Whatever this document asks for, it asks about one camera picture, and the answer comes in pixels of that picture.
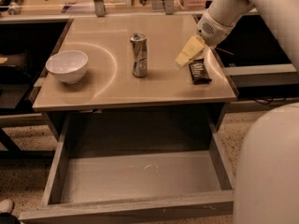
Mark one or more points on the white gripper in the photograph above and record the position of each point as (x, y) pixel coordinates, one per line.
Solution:
(212, 32)

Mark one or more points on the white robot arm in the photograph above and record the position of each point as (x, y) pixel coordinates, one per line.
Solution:
(267, 175)

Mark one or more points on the open grey top drawer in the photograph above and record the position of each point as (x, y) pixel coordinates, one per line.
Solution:
(130, 167)

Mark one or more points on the silver energy drink can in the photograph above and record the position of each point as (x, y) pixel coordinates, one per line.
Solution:
(139, 46)

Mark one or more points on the white shoe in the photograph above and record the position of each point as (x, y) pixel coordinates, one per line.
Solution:
(6, 207)

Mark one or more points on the black rxbar chocolate wrapper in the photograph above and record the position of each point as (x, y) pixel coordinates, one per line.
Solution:
(198, 72)

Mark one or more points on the white ceramic bowl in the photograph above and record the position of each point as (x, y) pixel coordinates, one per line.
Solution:
(68, 66)

